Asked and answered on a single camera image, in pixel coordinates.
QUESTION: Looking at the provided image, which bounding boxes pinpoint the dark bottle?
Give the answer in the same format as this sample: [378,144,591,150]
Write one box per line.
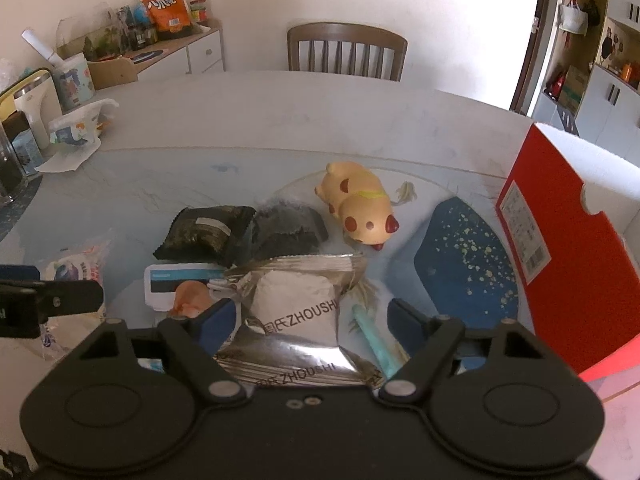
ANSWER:
[117,5,158,51]

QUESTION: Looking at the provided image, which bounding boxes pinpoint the light wooden tray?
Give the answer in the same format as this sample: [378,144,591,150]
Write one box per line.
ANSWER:
[87,56,138,91]

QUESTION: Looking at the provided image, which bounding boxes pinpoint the white wooden sideboard cabinet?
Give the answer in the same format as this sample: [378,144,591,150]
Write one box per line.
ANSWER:
[87,20,226,91]

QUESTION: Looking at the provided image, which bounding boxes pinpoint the clear plastic snack bag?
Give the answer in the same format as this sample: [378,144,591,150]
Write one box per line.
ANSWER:
[40,240,113,361]

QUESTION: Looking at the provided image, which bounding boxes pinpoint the white tote bag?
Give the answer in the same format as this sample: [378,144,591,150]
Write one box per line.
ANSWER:
[558,0,588,36]

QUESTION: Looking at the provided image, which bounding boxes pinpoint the white box blue stripe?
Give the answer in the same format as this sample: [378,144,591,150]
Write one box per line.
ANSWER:
[144,262,228,318]

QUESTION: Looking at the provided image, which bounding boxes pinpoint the teal pen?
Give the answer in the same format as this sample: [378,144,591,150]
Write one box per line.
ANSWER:
[350,302,403,381]

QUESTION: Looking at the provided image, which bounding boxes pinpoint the silver foil snack packet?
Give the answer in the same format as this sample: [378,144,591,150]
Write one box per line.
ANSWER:
[212,252,388,391]

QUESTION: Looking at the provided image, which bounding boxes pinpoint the glass jar dark contents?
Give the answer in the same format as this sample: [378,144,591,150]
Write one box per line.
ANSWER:
[0,120,30,206]

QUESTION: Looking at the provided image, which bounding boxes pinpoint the brown wooden chair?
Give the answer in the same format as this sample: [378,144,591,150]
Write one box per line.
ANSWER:
[287,22,409,82]

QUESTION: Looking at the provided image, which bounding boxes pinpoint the yellow black-rimmed container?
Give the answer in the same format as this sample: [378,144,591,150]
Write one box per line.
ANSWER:
[0,67,51,126]

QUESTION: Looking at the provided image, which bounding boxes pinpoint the white paper napkin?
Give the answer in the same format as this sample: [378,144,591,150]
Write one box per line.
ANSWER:
[35,137,101,174]

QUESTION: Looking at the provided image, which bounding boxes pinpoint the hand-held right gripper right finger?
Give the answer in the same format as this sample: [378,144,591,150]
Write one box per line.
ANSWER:
[377,298,548,406]

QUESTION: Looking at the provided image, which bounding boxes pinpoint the red cardboard shoe box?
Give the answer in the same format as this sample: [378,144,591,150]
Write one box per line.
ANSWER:
[494,122,640,480]

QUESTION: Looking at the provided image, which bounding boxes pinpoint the white marble desktop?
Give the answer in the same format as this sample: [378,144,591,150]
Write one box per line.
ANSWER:
[0,70,538,196]

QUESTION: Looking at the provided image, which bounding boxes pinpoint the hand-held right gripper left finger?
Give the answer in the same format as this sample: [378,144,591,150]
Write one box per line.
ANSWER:
[79,298,248,407]

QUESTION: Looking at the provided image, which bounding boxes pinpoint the dark snack packet white label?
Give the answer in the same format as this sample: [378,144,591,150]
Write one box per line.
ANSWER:
[152,205,255,268]

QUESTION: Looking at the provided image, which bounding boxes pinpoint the white paper roll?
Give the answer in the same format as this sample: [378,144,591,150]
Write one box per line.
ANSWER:
[21,28,66,67]

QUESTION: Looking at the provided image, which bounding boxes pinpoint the small blue printed tin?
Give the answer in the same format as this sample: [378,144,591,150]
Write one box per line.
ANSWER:
[12,130,43,176]

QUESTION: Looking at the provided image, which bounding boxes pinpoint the white electric kettle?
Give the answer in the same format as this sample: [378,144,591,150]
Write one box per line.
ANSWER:
[12,70,63,151]

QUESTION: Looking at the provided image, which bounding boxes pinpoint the orange snack bag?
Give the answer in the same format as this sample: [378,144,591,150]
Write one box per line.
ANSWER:
[138,0,193,38]

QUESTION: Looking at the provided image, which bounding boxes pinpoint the white wooden shelf cabinet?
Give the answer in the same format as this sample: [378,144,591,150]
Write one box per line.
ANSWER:
[530,0,640,143]

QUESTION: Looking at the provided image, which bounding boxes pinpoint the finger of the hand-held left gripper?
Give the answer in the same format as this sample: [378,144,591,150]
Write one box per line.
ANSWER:
[0,280,105,318]
[0,265,42,283]

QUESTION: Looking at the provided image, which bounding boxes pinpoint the yellow spotted pig toy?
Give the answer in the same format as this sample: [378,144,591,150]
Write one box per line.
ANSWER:
[314,161,401,252]

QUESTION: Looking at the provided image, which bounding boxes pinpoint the glass fish tank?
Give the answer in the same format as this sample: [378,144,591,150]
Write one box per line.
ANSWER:
[55,2,133,61]

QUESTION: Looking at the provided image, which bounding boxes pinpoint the peach plastic toy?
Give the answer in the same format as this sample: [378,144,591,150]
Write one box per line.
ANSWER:
[175,280,216,318]

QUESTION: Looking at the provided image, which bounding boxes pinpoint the crumpled white wrapper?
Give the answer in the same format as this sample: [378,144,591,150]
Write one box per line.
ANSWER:
[47,99,121,147]

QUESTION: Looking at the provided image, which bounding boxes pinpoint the brown door frame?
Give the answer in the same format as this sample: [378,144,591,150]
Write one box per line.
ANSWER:
[510,0,566,113]

